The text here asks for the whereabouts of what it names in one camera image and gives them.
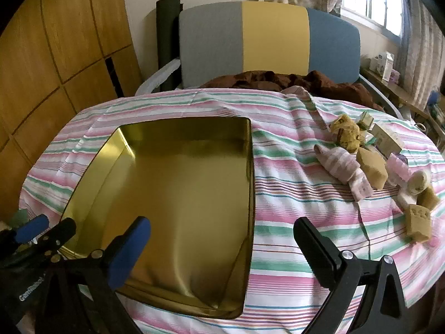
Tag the cream printed box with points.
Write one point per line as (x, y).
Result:
(386, 139)

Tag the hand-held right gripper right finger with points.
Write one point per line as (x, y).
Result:
(314, 247)

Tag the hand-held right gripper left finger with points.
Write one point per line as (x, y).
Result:
(130, 247)

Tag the striped bedsheet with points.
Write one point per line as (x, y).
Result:
(295, 188)

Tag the gold tin tray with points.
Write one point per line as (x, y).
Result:
(173, 198)

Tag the brown sponge block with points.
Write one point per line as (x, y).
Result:
(372, 168)
(419, 222)
(429, 198)

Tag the pink hair roller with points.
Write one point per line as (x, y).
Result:
(398, 167)

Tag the wooden wardrobe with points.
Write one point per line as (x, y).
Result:
(52, 59)

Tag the cream bandage roll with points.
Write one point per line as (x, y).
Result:
(419, 181)

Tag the tall white carton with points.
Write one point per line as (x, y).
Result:
(387, 66)

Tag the wooden desk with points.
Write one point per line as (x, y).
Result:
(393, 90)

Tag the white sponge block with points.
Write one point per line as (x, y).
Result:
(406, 196)

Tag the pink tissue box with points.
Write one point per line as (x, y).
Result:
(395, 76)

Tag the small green box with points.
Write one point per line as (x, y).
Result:
(365, 120)

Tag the grey bed frame rail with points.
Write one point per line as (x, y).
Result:
(382, 97)
(156, 76)

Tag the grey yellow blue headboard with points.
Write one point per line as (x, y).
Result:
(274, 41)

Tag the brown blanket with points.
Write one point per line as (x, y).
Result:
(330, 87)

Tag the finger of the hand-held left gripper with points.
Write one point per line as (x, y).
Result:
(64, 231)
(31, 228)

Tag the yellow printed cloth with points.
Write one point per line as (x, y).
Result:
(347, 134)

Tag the pink striped sock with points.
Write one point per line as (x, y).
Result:
(340, 167)

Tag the dark rolled mat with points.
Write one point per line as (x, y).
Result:
(167, 41)

